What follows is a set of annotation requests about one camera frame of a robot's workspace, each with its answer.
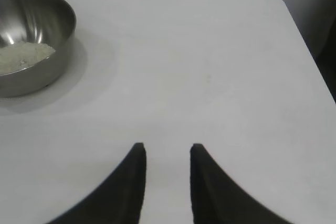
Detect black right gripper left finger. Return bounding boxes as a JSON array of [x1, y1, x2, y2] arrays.
[[47, 142, 147, 224]]

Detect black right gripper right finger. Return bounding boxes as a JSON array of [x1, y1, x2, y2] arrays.
[[190, 143, 292, 224]]

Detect white uncooked rice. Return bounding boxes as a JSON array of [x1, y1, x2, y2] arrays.
[[0, 42, 57, 76]]

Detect stainless steel mixing bowl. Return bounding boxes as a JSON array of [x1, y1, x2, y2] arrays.
[[0, 0, 77, 98]]

